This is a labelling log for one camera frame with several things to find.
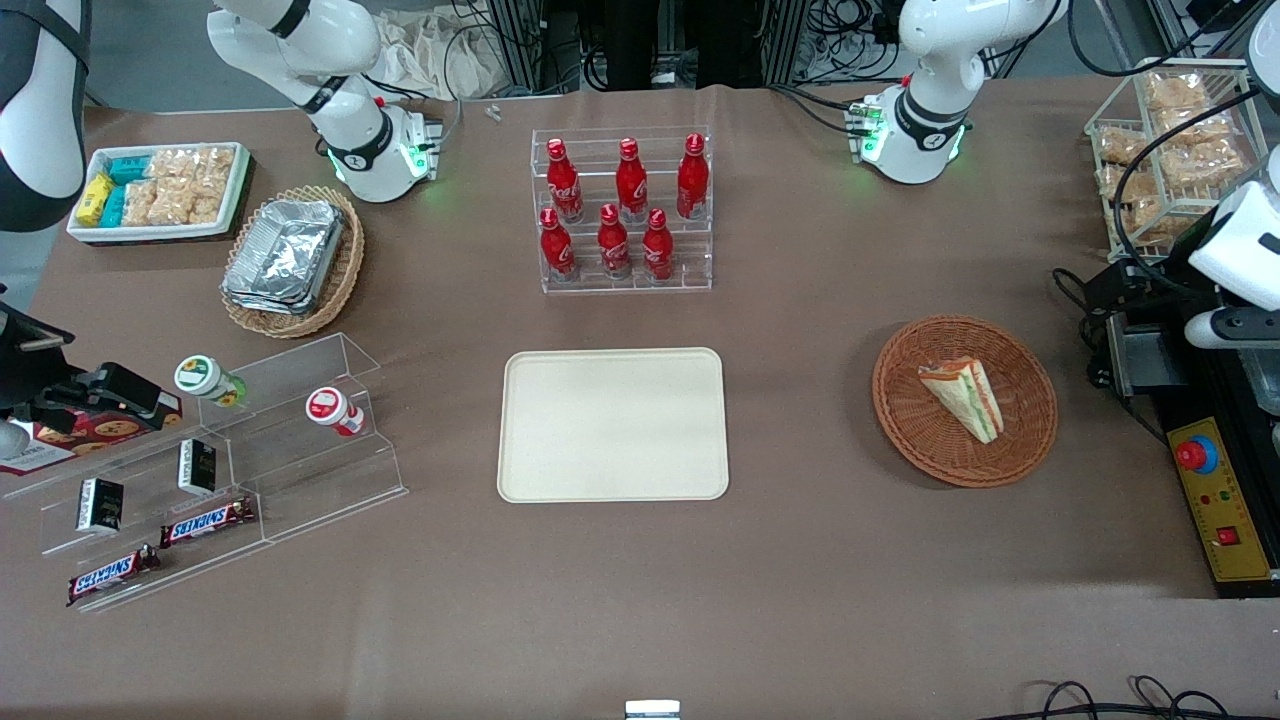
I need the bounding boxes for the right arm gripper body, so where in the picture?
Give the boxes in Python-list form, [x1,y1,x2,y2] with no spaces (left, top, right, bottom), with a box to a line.
[0,306,76,421]

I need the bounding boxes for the triangular sandwich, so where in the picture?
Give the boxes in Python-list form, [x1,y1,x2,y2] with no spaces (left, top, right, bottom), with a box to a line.
[918,356,1005,445]

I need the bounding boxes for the white rectangular snack tray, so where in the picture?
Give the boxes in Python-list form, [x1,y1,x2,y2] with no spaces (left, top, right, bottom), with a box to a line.
[67,142,251,244]

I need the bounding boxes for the oval tan wicker basket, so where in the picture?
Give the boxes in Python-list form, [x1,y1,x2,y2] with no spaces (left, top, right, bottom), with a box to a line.
[220,185,366,339]

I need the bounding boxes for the round brown wicker basket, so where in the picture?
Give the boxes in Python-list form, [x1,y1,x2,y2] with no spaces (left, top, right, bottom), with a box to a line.
[871,315,1059,489]

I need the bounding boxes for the cream plastic tray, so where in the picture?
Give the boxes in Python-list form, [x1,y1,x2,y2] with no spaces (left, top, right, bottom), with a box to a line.
[497,347,731,503]

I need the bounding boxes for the red cookie box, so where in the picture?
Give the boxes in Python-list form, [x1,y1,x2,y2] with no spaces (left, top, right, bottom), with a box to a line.
[0,393,184,477]

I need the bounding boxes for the clear bag fried snacks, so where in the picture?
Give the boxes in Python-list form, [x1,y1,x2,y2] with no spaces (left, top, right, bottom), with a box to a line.
[1095,128,1151,167]
[1155,108,1236,147]
[1160,140,1246,191]
[1143,72,1211,111]
[1098,165,1161,203]
[1115,200,1173,247]

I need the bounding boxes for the green lid yoghurt cup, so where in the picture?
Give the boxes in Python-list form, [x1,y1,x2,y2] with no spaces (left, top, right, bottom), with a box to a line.
[174,355,248,409]

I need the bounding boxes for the black appliance housing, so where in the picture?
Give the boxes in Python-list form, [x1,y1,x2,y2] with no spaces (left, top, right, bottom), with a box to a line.
[1105,300,1280,406]

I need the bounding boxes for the small black box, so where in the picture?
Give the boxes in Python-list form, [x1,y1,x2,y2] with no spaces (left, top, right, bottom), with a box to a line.
[77,478,125,533]
[178,438,217,497]

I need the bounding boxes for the Snickers chocolate bar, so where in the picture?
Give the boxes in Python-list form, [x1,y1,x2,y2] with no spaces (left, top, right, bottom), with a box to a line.
[160,497,257,549]
[67,545,161,608]

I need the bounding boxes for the yellow snack packet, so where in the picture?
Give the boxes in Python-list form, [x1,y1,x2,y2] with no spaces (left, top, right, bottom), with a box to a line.
[77,172,114,227]

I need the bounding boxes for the clear acrylic stepped shelf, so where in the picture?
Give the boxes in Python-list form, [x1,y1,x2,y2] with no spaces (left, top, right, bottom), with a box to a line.
[0,333,409,613]

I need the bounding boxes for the red lid yoghurt cup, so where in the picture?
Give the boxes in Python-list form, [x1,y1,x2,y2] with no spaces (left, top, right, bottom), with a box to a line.
[305,387,366,438]

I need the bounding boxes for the aluminium foil container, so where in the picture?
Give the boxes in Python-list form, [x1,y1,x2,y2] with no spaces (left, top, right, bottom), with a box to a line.
[222,200,346,306]

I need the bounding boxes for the black yellow control box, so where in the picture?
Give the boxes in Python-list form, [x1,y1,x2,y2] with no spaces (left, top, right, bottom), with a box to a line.
[1150,392,1280,599]

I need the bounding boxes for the clear acrylic bottle rack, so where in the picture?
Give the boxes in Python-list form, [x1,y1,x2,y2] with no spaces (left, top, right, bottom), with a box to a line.
[530,127,714,294]

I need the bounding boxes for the red cola bottle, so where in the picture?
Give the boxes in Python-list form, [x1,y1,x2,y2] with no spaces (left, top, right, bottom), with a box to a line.
[615,138,648,223]
[598,204,632,279]
[642,208,675,281]
[546,138,584,223]
[677,133,710,220]
[540,207,578,281]

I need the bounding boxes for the white crumpled cloth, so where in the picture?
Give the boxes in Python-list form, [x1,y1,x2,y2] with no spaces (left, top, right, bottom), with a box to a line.
[375,10,523,101]

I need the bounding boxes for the black power cable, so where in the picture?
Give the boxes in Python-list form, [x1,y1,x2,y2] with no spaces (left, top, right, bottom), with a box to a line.
[1052,266,1113,391]

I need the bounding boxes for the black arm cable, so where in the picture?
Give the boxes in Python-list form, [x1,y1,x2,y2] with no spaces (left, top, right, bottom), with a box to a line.
[1065,0,1280,301]

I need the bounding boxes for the white wire rack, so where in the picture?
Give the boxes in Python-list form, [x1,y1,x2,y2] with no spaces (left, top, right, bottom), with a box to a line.
[1085,58,1280,266]

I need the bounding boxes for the black cable bundle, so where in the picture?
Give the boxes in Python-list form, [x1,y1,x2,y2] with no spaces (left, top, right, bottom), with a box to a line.
[800,0,906,86]

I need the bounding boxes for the aluminium frame post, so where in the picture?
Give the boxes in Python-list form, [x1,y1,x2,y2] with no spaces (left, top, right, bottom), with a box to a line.
[765,0,813,87]
[488,0,547,93]

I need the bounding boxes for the black looped cable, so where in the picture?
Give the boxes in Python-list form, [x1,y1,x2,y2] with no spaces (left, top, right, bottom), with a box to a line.
[975,676,1280,720]

